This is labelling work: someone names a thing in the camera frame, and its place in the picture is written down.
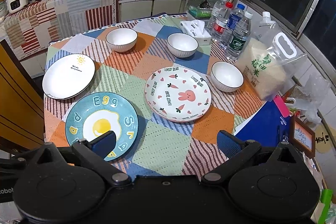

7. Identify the blue folder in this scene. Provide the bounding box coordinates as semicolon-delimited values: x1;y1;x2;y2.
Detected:
234;98;291;147

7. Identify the blue egg plate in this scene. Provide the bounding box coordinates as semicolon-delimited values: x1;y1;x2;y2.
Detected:
65;92;139;161

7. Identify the white rice cooker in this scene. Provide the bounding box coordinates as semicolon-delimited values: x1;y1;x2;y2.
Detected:
6;0;29;14

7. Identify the tissue pack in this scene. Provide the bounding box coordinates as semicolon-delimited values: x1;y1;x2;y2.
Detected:
179;19;211;46

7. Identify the wooden picture frame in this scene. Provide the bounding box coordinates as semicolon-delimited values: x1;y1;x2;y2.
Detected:
288;115;315;159

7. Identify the rabbit carrot plate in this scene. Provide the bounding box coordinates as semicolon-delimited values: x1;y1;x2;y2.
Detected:
144;66;211;123

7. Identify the white sun plate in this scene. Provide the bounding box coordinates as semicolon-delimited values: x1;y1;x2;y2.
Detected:
42;54;96;100

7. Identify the clear water bottle white cap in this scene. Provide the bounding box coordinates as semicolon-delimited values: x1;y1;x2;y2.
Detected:
206;0;227;35

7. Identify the patchwork tablecloth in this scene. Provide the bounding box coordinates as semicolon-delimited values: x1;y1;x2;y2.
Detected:
44;15;263;176

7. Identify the blue label water bottle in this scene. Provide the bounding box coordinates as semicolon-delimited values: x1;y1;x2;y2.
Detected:
220;3;245;50

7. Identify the green label water bottle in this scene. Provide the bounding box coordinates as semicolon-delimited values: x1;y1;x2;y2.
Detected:
225;11;253;61

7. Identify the yellow wooden door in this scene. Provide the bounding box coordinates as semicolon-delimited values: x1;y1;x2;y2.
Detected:
0;39;45;155

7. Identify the green basket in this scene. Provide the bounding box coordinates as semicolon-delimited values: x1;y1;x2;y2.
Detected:
188;0;213;19

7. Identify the red label water bottle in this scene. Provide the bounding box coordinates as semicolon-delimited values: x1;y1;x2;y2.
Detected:
211;2;233;42

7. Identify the white bowl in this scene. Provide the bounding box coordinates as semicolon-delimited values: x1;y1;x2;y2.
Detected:
167;33;199;59
106;28;138;53
211;61;244;93

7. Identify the striped counter cloth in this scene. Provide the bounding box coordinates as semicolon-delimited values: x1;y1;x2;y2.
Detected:
1;0;117;60

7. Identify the rice bag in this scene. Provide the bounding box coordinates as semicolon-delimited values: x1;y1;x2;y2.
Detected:
235;11;307;101

